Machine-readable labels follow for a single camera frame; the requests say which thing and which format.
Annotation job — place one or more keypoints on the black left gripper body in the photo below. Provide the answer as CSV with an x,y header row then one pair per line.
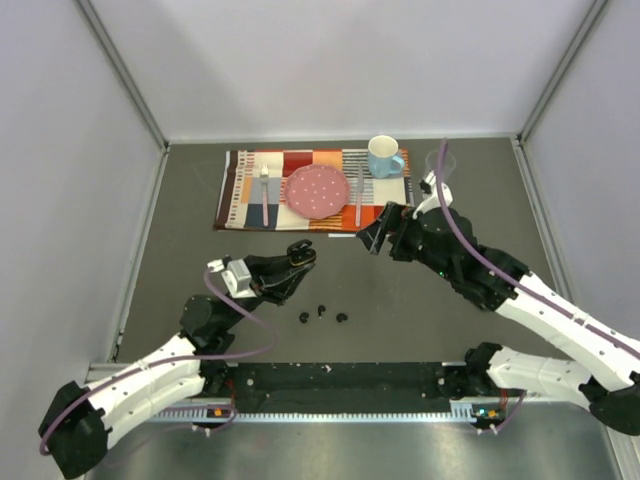
x,y
265,292

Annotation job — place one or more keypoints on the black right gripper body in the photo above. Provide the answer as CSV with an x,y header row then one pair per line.
x,y
409,240

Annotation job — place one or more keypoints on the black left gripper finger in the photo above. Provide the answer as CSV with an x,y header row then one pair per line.
x,y
280,261
295,278

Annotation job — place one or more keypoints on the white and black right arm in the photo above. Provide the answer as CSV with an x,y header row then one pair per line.
x,y
600,372

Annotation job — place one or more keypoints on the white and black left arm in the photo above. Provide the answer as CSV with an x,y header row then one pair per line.
x,y
85,421

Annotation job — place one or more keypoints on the colourful patchwork placemat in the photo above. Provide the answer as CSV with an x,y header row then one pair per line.
x,y
240,203

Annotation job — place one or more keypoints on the pink dotted plate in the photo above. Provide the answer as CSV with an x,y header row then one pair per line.
x,y
316,192

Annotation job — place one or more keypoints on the clear drinking glass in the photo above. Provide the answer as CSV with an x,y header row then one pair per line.
x,y
447,167

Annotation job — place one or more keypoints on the light blue mug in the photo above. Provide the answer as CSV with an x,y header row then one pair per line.
x,y
384,157

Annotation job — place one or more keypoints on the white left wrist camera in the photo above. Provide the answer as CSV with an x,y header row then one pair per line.
x,y
235,275

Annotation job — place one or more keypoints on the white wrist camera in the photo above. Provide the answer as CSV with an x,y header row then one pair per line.
x,y
235,275
433,195

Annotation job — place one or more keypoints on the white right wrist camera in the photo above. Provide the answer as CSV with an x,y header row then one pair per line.
x,y
433,195

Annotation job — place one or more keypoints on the knife with pink handle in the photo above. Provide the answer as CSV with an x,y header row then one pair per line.
x,y
359,196

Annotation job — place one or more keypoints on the fork with pink handle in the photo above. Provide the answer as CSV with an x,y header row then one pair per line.
x,y
264,179

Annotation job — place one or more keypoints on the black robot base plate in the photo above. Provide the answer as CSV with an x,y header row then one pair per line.
x,y
353,388

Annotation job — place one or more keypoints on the aluminium frame rail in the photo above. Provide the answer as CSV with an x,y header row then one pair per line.
x,y
206,408

